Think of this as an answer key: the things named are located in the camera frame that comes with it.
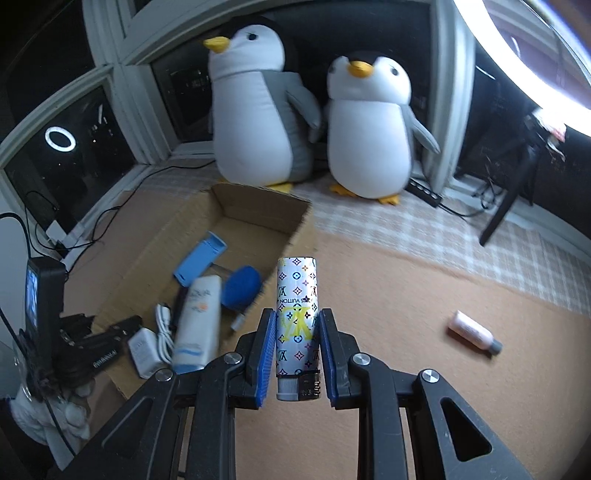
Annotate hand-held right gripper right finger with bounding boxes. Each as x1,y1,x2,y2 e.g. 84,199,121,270
318,308,536,480

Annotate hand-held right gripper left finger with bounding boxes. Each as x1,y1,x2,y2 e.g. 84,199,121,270
60,308,278,480

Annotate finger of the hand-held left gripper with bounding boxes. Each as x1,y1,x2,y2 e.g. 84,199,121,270
108,315,144,346

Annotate white USB charger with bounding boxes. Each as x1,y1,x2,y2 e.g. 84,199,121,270
128,328,167,379

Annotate white USB cable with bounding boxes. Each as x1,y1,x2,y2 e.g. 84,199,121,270
154,302,176,365

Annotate white patterned lighter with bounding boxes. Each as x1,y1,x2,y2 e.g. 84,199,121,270
276,255,321,401

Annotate white blue sunscreen tube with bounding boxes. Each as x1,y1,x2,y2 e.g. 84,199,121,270
172,275,222,374

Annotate round blue tape measure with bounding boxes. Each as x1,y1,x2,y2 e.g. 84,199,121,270
221,264,264,310

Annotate blue plastic phone stand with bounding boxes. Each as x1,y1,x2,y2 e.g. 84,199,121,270
174,232,228,288

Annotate cardboard box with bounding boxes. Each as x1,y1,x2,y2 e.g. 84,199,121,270
92,182,315,400

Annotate person's left hand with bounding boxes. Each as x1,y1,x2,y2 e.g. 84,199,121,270
11,381,90,448

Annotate beige felt mat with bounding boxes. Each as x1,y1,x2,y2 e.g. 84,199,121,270
65,203,591,480

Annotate grey checked cloth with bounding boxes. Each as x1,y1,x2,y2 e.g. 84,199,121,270
115,166,591,319

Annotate small pink bottle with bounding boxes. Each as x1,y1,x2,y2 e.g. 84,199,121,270
447,310,504,356

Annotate black inline remote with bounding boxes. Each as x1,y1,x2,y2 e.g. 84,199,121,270
406,179,444,207

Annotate small penguin plush toy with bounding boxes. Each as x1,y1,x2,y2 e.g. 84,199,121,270
322,51,441,205

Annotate large penguin plush toy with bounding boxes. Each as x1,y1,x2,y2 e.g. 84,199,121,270
203,16,322,193

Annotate thin black cable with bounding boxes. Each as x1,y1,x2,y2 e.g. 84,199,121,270
0,166,185,278

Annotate black ring light cable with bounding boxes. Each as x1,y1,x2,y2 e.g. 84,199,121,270
438,180,499,217

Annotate white window frame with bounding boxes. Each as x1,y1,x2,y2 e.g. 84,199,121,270
0,0,476,222

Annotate white ring light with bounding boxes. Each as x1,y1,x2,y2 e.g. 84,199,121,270
452,0,591,137

